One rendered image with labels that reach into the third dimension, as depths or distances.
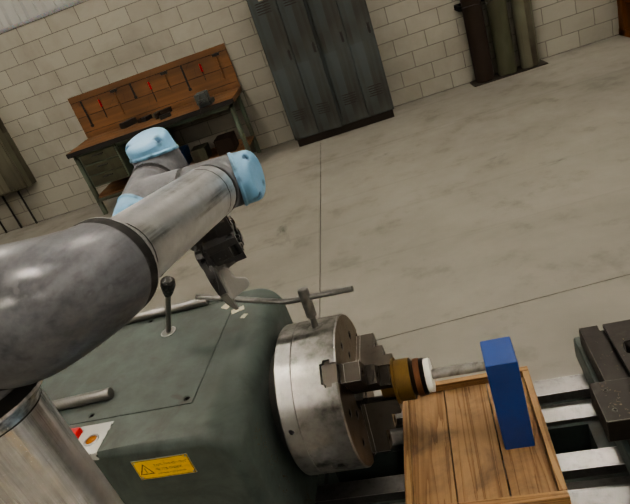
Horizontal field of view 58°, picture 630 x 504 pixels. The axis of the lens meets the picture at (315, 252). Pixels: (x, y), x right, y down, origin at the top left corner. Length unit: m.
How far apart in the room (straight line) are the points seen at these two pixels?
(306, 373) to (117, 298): 0.65
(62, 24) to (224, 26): 2.01
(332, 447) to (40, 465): 0.63
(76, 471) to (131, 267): 0.23
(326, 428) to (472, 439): 0.37
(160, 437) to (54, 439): 0.46
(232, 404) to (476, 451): 0.54
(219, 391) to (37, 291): 0.65
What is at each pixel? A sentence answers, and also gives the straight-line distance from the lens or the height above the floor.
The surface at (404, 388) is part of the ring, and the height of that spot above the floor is 1.09.
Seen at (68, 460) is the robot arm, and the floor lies 1.53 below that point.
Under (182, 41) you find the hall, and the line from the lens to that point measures 7.73.
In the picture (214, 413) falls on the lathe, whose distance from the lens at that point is 1.03.
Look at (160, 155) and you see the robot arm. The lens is 0.91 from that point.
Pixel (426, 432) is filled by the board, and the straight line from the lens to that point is 1.36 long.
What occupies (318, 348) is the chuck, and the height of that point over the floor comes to 1.23.
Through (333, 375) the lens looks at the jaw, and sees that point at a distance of 1.08.
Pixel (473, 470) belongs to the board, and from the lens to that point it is 1.27.
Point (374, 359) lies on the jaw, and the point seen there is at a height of 1.11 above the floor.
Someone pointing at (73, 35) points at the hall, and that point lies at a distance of 8.13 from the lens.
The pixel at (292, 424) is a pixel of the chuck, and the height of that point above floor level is 1.14.
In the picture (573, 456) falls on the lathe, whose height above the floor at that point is 0.87.
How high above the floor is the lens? 1.85
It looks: 25 degrees down
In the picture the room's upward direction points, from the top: 20 degrees counter-clockwise
